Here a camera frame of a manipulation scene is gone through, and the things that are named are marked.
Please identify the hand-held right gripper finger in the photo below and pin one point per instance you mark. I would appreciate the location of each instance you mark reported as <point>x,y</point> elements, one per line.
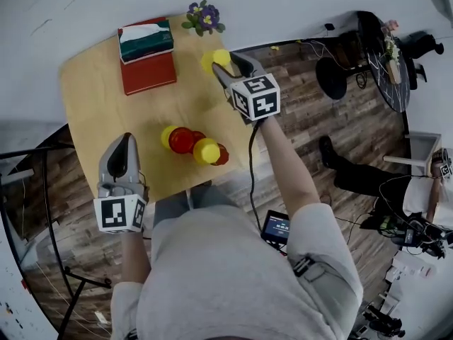
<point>223,78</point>
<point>251,67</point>

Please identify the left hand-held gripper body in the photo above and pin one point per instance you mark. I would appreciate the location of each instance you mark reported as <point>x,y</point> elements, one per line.
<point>113,212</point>

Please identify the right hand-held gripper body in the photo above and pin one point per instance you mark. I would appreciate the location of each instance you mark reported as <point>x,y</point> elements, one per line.
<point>258,97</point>

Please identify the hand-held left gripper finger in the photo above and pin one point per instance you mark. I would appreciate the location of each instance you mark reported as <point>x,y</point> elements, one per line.
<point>104,168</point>
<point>133,161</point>

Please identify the yellow paper cup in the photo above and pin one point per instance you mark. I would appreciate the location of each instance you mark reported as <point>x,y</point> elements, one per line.
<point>206,151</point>
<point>219,58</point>
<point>166,136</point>

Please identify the red paper cup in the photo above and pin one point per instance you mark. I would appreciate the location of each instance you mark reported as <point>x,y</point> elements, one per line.
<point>223,156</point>
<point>198,135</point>
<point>181,140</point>

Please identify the person's left forearm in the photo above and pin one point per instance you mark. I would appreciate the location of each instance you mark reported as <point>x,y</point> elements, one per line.
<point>136,257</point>

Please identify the person's right forearm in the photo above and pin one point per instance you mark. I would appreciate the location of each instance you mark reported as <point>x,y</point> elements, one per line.
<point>286,165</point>

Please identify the person's blue jeans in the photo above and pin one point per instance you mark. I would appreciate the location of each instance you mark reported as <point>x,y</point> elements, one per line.
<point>177,204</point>

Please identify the potted purple flower plant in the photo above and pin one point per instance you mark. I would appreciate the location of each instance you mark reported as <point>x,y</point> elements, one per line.
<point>205,18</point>

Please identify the red hardcover book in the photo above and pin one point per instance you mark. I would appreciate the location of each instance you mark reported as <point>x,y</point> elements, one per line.
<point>148,74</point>

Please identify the black round stool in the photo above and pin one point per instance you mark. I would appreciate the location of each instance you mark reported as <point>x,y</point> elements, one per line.
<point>331,78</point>

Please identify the green tissue box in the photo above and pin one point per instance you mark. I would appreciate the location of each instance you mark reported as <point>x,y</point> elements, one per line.
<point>148,41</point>

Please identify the black marble round table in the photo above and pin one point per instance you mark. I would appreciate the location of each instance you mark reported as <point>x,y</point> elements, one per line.
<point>375,66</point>

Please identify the whiteboard on black stand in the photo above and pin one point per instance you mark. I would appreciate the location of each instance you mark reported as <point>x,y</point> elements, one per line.
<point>17,296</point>

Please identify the black waist display screen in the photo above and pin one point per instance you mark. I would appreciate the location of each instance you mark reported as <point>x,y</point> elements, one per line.
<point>276,227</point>

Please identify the person's grey shirt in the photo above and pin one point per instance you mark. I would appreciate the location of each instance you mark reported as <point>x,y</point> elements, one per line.
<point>230,278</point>

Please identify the black swivel chair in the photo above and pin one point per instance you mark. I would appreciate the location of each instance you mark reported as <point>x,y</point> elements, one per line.
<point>421,44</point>

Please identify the white side table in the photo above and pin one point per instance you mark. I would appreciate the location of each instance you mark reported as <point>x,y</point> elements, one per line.
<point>423,147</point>

